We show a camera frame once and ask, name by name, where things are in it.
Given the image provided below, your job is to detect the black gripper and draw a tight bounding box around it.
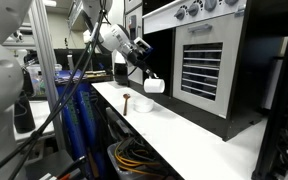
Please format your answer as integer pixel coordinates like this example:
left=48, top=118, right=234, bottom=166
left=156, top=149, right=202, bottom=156
left=126, top=44, right=161, bottom=80

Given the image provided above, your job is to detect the white cup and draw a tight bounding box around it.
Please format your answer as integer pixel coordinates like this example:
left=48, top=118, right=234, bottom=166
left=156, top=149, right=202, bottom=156
left=143, top=77, right=166, bottom=95

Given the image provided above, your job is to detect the white bowl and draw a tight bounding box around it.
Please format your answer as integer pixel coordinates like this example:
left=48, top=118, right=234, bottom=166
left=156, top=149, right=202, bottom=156
left=132, top=97, right=155, bottom=114

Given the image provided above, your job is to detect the black and white kettle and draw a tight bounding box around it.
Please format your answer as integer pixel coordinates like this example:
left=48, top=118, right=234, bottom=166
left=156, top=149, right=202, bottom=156
left=113, top=49, right=129, bottom=86

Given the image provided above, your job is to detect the brown wooden spoon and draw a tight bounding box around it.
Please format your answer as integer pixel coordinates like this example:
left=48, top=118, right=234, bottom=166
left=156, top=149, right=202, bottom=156
left=122, top=92, right=132, bottom=117

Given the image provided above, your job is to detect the white toy kitchen stove unit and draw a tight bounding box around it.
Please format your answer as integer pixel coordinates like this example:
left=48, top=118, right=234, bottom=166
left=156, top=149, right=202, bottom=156
left=141, top=0, right=275, bottom=142

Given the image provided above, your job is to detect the grey fridge water dispenser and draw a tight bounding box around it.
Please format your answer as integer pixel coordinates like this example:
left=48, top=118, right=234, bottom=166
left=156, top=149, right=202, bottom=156
left=128, top=14, right=138, bottom=42

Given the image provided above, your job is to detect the white toy fridge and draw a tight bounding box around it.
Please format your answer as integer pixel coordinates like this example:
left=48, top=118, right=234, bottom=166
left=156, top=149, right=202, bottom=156
left=123, top=0, right=145, bottom=86

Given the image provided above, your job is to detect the black monitor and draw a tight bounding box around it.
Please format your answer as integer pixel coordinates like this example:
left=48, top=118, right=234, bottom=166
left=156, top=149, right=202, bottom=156
left=53, top=48, right=114, bottom=73

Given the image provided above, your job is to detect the grey bin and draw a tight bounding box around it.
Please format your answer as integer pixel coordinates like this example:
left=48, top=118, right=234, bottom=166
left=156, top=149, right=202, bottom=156
left=106, top=141, right=172, bottom=180

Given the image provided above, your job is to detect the clear plastic container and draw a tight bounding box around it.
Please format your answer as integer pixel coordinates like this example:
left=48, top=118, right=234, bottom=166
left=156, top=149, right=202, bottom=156
left=26, top=63, right=64, bottom=98

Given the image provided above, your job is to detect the black and red clamp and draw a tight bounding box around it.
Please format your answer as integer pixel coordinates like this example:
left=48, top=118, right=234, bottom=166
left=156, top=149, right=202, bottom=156
left=38, top=155, right=88, bottom=180

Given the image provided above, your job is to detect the black cylinder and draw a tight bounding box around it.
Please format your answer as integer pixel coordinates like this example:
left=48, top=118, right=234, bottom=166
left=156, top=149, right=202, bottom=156
left=13, top=90, right=37, bottom=134

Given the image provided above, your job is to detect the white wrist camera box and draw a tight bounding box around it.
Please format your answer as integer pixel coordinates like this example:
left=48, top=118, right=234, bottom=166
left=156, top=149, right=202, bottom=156
left=133, top=36, right=154, bottom=55

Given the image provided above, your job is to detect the grey oven door handle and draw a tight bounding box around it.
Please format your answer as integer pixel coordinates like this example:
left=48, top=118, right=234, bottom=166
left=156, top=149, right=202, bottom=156
left=187, top=23, right=214, bottom=34

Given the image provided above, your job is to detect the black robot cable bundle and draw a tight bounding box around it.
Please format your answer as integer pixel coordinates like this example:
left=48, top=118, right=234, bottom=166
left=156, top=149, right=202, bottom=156
left=0, top=0, right=109, bottom=180

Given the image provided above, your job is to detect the yellow cable bundle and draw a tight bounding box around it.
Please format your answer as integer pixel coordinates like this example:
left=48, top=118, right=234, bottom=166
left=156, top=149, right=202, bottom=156
left=113, top=140, right=167, bottom=178

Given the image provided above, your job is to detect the aluminium profile post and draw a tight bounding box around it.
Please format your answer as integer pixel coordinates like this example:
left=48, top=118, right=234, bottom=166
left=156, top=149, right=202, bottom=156
left=28, top=0, right=67, bottom=151

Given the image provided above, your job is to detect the black metal rack frame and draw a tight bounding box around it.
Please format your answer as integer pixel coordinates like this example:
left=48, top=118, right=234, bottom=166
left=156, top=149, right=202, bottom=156
left=251, top=0, right=288, bottom=180

